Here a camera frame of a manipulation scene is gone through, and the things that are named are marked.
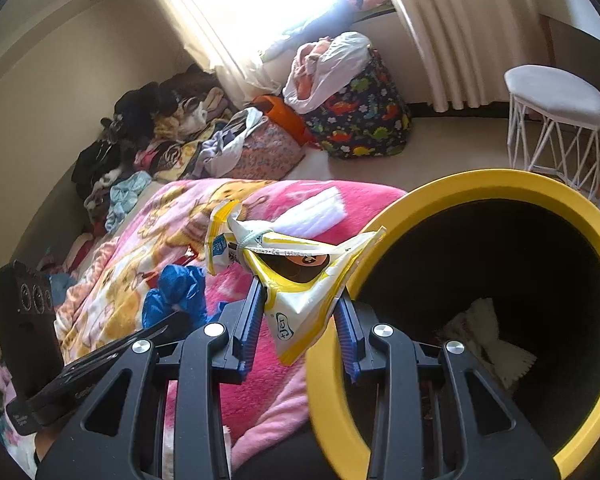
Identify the pleated cream curtain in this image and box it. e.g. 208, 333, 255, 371
380, 0, 536, 111

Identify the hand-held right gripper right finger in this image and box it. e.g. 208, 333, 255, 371
332, 296, 563, 480

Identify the white yarn tassel bundle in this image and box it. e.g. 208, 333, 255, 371
275, 186, 348, 241

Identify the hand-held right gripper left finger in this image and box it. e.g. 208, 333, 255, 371
35, 277, 266, 480

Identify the floral fabric bag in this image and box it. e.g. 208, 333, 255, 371
225, 120, 306, 181

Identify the pile of clothes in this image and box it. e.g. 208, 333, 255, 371
72, 65, 261, 231

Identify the pink printed blanket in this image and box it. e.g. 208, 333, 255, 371
55, 178, 411, 471

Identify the white plastic bag of clothes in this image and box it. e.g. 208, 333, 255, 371
282, 31, 371, 115

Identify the white wire-leg stool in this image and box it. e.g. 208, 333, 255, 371
504, 64, 600, 196

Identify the orange bag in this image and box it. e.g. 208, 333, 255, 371
252, 94, 316, 146

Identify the yellow white snack wrapper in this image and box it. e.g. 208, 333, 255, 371
206, 199, 387, 367

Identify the blue plastic bag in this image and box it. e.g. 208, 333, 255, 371
141, 264, 208, 331

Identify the white desk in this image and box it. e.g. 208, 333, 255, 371
530, 0, 600, 53

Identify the white crumpled paper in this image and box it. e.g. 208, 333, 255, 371
437, 297, 538, 391

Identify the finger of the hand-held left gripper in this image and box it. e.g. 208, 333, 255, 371
115, 310, 191, 356

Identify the yellow trash bin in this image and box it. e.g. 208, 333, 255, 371
305, 169, 600, 480

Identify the dinosaur print bag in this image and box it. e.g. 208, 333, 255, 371
300, 50, 413, 160

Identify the dark blue jacket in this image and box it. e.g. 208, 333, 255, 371
280, 0, 356, 46

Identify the light blue cloth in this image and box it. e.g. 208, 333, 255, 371
105, 171, 153, 233

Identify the pink floral cloth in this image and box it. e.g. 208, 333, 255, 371
0, 360, 36, 473

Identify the sheer cream curtain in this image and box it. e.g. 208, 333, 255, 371
130, 0, 301, 106

